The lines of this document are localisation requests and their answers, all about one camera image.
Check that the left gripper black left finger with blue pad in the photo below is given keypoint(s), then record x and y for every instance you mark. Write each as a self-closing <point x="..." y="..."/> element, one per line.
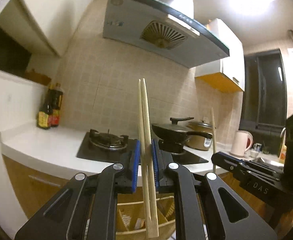
<point x="86" y="207"/>

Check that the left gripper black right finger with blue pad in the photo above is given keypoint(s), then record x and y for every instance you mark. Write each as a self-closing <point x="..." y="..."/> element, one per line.
<point x="205" y="206"/>

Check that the wooden chopstick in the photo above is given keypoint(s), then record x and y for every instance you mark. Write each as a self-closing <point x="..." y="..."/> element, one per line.
<point x="145" y="184"/>
<point x="151" y="217"/>

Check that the dark kitchen window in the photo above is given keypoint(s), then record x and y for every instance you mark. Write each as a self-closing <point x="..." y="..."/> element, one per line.
<point x="264" y="105"/>

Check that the white cup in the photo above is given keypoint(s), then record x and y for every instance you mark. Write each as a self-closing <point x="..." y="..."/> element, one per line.
<point x="257" y="147"/>

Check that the yellow plastic utensil basket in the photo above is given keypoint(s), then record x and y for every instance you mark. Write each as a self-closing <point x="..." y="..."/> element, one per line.
<point x="131" y="219"/>

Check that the white pink electric kettle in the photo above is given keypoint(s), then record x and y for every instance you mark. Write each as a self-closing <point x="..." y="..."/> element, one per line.
<point x="242" y="142"/>

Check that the black gas stove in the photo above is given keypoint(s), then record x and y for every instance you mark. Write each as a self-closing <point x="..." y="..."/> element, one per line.
<point x="109" y="148"/>

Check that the brown rice cooker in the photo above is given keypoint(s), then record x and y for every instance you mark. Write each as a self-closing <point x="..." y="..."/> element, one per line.
<point x="199" y="142"/>

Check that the dark soy sauce bottle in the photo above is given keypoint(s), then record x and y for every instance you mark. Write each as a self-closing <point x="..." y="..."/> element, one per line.
<point x="45" y="112"/>

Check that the black wok with lid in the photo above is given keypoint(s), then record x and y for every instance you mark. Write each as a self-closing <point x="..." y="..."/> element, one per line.
<point x="174" y="133"/>

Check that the red label sauce bottle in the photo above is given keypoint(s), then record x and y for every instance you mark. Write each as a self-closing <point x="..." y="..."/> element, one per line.
<point x="56" y="96"/>

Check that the white upper left cabinet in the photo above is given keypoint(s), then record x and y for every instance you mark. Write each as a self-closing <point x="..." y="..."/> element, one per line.
<point x="35" y="34"/>

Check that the silver range hood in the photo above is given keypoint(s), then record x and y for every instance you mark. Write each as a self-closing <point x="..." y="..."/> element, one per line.
<point x="164" y="27"/>

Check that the silver drawer handle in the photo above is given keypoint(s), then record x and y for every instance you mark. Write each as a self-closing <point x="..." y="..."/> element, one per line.
<point x="44" y="181"/>

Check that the white orange wall cabinet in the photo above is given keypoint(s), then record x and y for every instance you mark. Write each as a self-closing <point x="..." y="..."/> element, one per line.
<point x="228" y="74"/>

